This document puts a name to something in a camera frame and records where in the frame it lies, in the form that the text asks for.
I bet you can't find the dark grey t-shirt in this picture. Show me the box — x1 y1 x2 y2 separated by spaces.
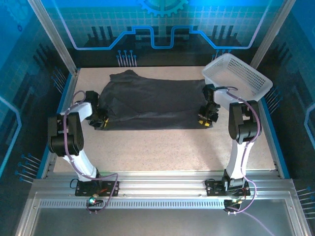
94 69 210 131

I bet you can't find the white perforated plastic basket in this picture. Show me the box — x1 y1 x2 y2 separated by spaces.
201 53 273 104

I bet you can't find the blue table edge strip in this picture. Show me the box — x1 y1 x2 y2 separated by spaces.
260 97 291 179
36 68 81 179

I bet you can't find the small board with LEDs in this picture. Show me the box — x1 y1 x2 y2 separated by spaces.
86 194 104 209
223 197 244 210

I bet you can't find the grey metal panel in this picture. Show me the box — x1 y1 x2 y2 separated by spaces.
14 191 314 236

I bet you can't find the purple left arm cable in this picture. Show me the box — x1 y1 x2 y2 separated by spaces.
63 90 120 215

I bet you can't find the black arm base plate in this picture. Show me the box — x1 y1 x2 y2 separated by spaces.
205 178 251 197
75 180 120 197

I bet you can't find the aluminium mounting rail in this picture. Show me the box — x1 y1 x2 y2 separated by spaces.
31 171 297 199

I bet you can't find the slotted grey cable duct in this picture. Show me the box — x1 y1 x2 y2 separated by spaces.
38 199 226 210

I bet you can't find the aluminium frame post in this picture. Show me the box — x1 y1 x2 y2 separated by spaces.
27 0 81 75
250 0 296 70

